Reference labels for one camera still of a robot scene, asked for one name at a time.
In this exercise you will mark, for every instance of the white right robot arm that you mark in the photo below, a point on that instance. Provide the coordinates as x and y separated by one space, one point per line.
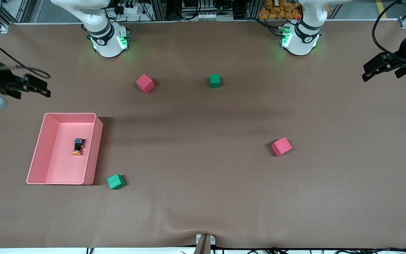
106 42

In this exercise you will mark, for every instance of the orange push button switch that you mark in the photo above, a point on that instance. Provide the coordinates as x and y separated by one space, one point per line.
78 145

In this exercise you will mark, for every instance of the grey metal mount bracket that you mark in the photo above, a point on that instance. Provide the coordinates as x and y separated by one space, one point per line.
205 243

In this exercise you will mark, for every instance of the brown table mat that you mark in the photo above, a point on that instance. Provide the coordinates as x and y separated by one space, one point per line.
203 197

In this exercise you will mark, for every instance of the aluminium frame post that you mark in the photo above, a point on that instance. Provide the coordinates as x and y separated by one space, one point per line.
253 8
159 8

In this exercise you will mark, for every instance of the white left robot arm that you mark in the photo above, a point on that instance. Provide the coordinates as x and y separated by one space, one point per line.
301 42

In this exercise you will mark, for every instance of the white power strip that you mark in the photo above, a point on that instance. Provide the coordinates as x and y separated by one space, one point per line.
129 8

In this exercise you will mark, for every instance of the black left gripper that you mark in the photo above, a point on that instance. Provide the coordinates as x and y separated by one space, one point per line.
404 55

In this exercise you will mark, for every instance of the orange packaged goods pile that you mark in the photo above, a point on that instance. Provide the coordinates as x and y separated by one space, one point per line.
277 10

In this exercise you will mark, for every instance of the white connector strip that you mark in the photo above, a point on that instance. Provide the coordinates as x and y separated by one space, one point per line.
203 16

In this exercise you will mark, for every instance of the green foam cube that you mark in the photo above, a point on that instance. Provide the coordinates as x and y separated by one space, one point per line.
115 182
215 81

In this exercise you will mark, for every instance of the pink plastic bin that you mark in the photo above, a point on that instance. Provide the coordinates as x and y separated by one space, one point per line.
69 165

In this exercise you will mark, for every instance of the red foam cube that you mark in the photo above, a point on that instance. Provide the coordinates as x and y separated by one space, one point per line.
281 146
145 84

